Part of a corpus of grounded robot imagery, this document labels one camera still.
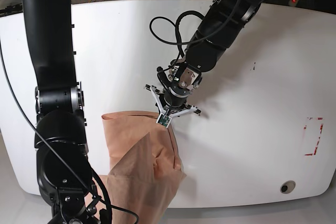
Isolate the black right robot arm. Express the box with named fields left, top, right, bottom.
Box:
left=23, top=0, right=112, bottom=223

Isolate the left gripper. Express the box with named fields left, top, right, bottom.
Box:
left=157, top=62, right=202, bottom=111

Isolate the peach T-shirt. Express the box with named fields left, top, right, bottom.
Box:
left=100, top=111, right=186, bottom=223

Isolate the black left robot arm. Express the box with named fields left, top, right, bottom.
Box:
left=157, top=0, right=264, bottom=113

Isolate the red tape rectangle marking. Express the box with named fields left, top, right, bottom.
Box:
left=301, top=117, right=324, bottom=157

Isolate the right table grommet hole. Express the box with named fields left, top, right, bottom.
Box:
left=280, top=180, right=296, bottom=194

